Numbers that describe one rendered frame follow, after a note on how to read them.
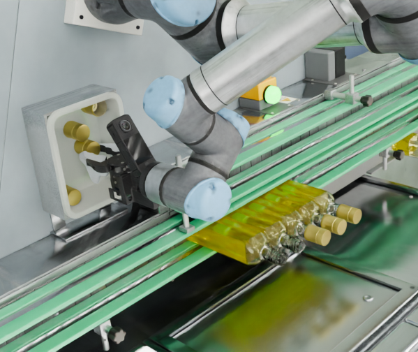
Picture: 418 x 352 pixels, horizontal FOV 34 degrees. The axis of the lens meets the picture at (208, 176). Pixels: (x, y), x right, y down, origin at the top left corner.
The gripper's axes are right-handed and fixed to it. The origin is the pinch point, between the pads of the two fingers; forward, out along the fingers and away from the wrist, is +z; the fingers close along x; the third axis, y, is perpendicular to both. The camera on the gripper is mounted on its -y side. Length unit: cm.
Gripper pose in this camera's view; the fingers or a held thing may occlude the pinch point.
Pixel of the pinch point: (91, 149)
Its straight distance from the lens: 140.4
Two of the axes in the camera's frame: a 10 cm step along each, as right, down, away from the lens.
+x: 7.0, -3.8, 6.1
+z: -7.1, -2.3, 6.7
